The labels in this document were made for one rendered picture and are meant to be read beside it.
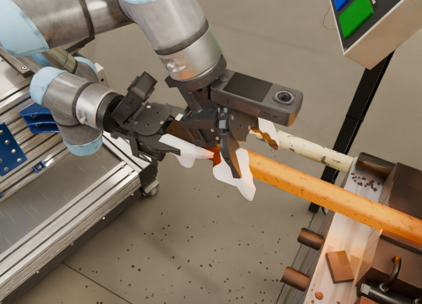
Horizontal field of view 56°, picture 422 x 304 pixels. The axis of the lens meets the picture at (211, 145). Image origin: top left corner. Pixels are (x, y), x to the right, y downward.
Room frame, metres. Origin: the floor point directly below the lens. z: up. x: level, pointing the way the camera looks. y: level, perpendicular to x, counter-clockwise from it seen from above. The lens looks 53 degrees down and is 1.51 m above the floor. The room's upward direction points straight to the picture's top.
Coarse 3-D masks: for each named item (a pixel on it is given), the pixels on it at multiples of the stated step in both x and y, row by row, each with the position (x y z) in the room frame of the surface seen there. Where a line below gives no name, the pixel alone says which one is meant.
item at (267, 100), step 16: (224, 80) 0.38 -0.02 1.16; (240, 80) 0.38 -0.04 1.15; (256, 80) 0.38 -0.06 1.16; (224, 96) 0.35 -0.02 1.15; (240, 96) 0.35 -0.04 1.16; (256, 96) 0.35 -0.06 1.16; (272, 96) 0.35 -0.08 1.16; (288, 96) 0.34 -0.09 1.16; (256, 112) 0.33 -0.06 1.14; (272, 112) 0.32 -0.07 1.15; (288, 112) 0.32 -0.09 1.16
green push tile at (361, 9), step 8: (360, 0) 0.74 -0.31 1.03; (368, 0) 0.73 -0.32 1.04; (352, 8) 0.74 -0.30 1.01; (360, 8) 0.72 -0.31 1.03; (368, 8) 0.70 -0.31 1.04; (344, 16) 0.74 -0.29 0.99; (352, 16) 0.72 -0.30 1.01; (360, 16) 0.70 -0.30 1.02; (368, 16) 0.69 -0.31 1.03; (344, 24) 0.72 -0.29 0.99; (352, 24) 0.70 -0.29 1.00; (360, 24) 0.69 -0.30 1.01; (344, 32) 0.70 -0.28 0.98; (352, 32) 0.69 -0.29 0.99
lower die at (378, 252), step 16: (400, 176) 0.34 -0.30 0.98; (416, 176) 0.34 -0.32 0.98; (384, 192) 0.33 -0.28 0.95; (400, 192) 0.31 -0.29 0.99; (416, 192) 0.31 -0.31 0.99; (400, 208) 0.28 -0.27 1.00; (416, 208) 0.28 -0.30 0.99; (368, 240) 0.26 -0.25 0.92; (384, 240) 0.23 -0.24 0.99; (400, 240) 0.23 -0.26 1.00; (368, 256) 0.22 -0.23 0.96; (384, 256) 0.21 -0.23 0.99; (400, 256) 0.21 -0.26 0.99; (416, 256) 0.21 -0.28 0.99; (368, 272) 0.19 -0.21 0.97; (384, 272) 0.19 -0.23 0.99; (400, 272) 0.19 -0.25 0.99; (416, 272) 0.19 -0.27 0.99; (400, 288) 0.17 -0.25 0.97; (416, 288) 0.17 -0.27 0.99
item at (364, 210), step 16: (176, 128) 0.41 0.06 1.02; (256, 160) 0.35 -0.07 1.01; (272, 160) 0.35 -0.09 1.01; (256, 176) 0.33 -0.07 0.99; (272, 176) 0.32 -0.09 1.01; (288, 176) 0.32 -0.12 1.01; (304, 176) 0.32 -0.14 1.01; (304, 192) 0.30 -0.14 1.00; (320, 192) 0.30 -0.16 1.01; (336, 192) 0.30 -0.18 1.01; (352, 192) 0.30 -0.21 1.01; (336, 208) 0.28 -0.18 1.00; (352, 208) 0.27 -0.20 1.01; (368, 208) 0.27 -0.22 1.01; (384, 208) 0.27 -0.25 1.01; (368, 224) 0.25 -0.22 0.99; (384, 224) 0.25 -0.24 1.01; (400, 224) 0.25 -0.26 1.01; (416, 224) 0.25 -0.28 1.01; (416, 240) 0.23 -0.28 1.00
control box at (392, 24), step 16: (352, 0) 0.78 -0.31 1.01; (384, 0) 0.69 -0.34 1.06; (400, 0) 0.66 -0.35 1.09; (416, 0) 0.65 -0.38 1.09; (336, 16) 0.78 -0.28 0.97; (384, 16) 0.66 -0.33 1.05; (400, 16) 0.65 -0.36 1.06; (416, 16) 0.65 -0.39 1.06; (368, 32) 0.66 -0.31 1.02; (384, 32) 0.65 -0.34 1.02; (400, 32) 0.65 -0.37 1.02; (352, 48) 0.66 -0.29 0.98; (368, 48) 0.65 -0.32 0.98; (384, 48) 0.65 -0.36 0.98; (368, 64) 0.65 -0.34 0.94
